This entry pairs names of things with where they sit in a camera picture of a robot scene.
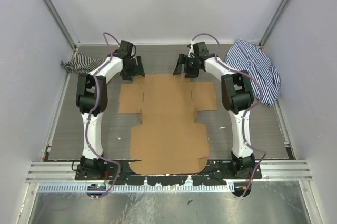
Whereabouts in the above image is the brown cardboard box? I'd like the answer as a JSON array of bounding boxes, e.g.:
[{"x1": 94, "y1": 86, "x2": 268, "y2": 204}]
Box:
[{"x1": 118, "y1": 74, "x2": 217, "y2": 164}]

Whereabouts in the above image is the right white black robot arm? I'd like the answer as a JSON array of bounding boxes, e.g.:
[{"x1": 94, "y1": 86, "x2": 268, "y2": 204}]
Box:
[{"x1": 173, "y1": 41, "x2": 255, "y2": 179}]

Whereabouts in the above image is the aluminium frame post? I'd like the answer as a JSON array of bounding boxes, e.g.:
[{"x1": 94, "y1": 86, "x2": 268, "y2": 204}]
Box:
[
  {"x1": 42, "y1": 0, "x2": 78, "y2": 49},
  {"x1": 259, "y1": 0, "x2": 291, "y2": 48}
]

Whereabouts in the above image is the black white striped cloth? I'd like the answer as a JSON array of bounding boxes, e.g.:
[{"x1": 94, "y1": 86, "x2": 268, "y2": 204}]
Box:
[{"x1": 60, "y1": 53, "x2": 105, "y2": 74}]

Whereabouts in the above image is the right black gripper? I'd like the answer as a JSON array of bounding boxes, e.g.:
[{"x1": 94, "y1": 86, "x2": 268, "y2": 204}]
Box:
[{"x1": 173, "y1": 54, "x2": 200, "y2": 79}]

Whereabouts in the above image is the left aluminium frame post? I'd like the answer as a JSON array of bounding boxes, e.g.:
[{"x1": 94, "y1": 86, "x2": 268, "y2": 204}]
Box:
[{"x1": 42, "y1": 0, "x2": 78, "y2": 49}]

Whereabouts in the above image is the slotted grey cable duct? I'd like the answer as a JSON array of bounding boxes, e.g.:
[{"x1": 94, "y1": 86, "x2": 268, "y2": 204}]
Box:
[{"x1": 37, "y1": 182, "x2": 234, "y2": 194}]

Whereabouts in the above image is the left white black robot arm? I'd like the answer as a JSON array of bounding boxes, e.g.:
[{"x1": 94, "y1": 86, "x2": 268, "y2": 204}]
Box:
[{"x1": 76, "y1": 40, "x2": 145, "y2": 180}]

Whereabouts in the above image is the aluminium front rail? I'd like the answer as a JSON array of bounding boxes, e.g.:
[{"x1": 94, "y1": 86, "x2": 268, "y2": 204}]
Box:
[{"x1": 26, "y1": 159, "x2": 312, "y2": 185}]

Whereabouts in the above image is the blue white striped cloth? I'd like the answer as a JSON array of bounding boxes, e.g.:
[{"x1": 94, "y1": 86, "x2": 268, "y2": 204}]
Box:
[{"x1": 225, "y1": 40, "x2": 281, "y2": 107}]

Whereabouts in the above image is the right aluminium frame post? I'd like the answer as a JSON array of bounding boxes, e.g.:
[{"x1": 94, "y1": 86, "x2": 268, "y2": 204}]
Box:
[{"x1": 259, "y1": 0, "x2": 291, "y2": 48}]

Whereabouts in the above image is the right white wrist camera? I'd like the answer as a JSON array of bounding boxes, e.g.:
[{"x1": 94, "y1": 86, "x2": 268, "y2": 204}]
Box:
[{"x1": 187, "y1": 40, "x2": 195, "y2": 58}]

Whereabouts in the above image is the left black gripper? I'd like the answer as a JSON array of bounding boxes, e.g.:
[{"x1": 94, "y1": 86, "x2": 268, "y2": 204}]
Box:
[{"x1": 122, "y1": 56, "x2": 145, "y2": 82}]

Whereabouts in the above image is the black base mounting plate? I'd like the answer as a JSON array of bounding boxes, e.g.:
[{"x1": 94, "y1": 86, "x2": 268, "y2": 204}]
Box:
[{"x1": 75, "y1": 159, "x2": 264, "y2": 186}]

